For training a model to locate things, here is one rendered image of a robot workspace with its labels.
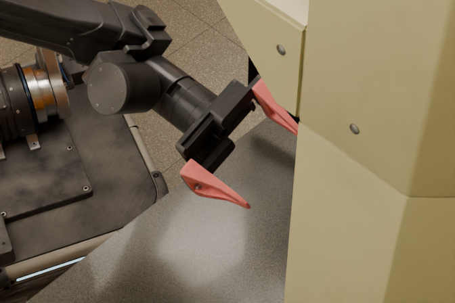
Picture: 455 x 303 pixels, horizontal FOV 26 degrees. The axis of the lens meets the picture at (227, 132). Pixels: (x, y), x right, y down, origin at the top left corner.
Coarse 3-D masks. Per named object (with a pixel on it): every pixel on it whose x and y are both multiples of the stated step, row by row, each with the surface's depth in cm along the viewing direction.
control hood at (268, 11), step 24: (240, 0) 76; (264, 0) 74; (288, 0) 74; (240, 24) 78; (264, 24) 75; (288, 24) 73; (264, 48) 77; (288, 48) 75; (264, 72) 79; (288, 72) 76; (288, 96) 78
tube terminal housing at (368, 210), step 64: (320, 0) 68; (384, 0) 64; (448, 0) 59; (320, 64) 73; (384, 64) 67; (448, 64) 63; (320, 128) 77; (384, 128) 71; (448, 128) 68; (320, 192) 83; (384, 192) 76; (448, 192) 74; (320, 256) 89; (384, 256) 81; (448, 256) 80
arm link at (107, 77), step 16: (144, 16) 113; (144, 32) 113; (160, 32) 114; (128, 48) 110; (144, 48) 112; (160, 48) 115; (96, 64) 107; (112, 64) 105; (128, 64) 107; (144, 64) 109; (96, 80) 107; (112, 80) 105; (128, 80) 105; (144, 80) 107; (96, 96) 107; (112, 96) 106; (128, 96) 105; (144, 96) 107; (112, 112) 106; (128, 112) 107
